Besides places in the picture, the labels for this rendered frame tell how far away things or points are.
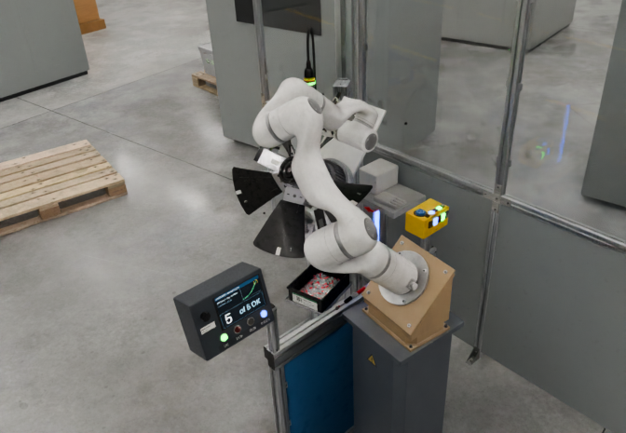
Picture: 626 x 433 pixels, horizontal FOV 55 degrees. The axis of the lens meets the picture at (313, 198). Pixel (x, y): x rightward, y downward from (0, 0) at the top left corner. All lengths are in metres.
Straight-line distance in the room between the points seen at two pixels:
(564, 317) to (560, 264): 0.26
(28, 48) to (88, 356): 4.92
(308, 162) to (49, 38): 6.45
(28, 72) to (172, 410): 5.45
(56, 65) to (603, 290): 6.75
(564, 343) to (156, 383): 2.02
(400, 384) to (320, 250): 0.63
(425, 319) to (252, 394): 1.40
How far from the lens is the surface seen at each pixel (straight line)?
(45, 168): 5.51
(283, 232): 2.47
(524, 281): 2.92
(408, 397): 2.20
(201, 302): 1.78
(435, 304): 2.00
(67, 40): 8.08
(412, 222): 2.46
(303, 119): 1.71
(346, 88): 2.89
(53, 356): 3.72
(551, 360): 3.10
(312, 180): 1.72
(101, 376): 3.49
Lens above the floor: 2.37
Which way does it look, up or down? 30 degrees down
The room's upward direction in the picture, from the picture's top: 3 degrees counter-clockwise
